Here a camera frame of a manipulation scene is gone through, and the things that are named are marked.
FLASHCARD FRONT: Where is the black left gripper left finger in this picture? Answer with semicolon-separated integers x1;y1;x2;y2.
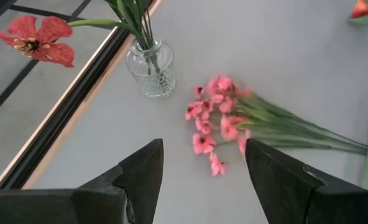
0;138;165;224

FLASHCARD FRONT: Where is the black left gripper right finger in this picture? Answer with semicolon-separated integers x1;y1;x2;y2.
244;138;368;224

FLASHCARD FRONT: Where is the pink artificial flower bunch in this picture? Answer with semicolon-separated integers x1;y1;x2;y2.
185;73;368;177

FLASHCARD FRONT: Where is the red artificial flower bunch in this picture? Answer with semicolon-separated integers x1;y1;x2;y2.
0;0;160;75

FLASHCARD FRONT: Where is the clear glass vase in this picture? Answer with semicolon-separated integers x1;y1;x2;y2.
124;37;177;100

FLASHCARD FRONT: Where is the black aluminium table frame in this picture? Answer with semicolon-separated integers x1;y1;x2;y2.
0;0;163;190

